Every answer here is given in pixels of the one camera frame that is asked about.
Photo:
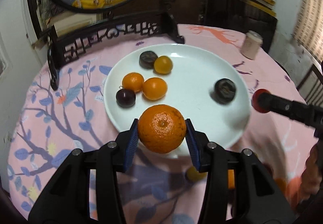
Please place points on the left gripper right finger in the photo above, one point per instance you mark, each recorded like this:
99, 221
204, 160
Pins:
256, 197

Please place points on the pink beverage can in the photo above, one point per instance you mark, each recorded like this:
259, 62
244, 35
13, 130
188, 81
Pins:
252, 43

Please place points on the yellow orange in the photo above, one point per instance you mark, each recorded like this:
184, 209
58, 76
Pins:
163, 65
231, 179

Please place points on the white oval plate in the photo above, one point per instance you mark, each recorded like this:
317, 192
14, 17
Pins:
190, 85

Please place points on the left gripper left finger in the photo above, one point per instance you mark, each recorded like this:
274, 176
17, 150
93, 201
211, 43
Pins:
65, 198

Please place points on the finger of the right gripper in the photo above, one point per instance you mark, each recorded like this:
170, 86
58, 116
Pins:
307, 114

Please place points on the red cherry tomato top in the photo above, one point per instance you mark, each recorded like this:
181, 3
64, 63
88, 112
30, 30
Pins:
257, 102

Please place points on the wooden chair right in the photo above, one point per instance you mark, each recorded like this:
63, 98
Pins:
311, 88

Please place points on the textured mandarin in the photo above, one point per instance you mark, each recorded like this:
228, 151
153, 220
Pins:
161, 128

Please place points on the small brown longan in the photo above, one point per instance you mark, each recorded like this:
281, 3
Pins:
192, 175

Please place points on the person's right hand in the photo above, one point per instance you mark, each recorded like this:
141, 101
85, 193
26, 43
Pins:
311, 178

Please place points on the deer painting screen stand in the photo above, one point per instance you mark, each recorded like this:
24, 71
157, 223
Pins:
115, 20

